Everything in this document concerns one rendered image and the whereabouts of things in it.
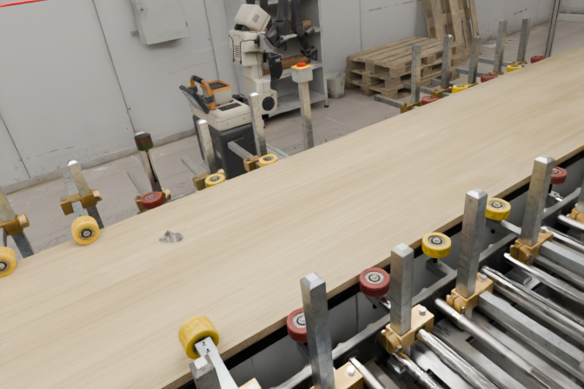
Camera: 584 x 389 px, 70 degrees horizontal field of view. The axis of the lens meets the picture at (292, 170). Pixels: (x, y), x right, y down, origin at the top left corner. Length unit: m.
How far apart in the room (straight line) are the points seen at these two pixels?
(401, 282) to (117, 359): 0.68
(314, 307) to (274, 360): 0.43
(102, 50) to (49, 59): 0.44
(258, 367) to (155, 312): 0.30
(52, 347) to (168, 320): 0.28
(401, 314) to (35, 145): 3.86
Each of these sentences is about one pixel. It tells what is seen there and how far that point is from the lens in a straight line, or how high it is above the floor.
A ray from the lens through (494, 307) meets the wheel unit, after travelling 1.26.
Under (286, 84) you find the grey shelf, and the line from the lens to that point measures 5.06.
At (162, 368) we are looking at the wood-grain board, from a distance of 1.08.
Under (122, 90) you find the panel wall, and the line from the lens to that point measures 4.39.
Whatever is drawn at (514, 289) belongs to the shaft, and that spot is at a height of 0.81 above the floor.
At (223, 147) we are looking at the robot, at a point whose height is 0.59.
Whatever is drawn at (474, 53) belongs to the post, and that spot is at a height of 1.02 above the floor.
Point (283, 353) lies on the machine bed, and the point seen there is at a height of 0.74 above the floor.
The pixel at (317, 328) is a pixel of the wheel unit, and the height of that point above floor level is 1.05.
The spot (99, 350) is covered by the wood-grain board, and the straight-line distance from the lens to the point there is 1.18.
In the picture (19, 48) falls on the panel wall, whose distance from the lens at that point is 4.25.
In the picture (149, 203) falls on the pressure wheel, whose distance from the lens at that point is 1.68.
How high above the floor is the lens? 1.70
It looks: 28 degrees down
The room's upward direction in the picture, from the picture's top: 7 degrees counter-clockwise
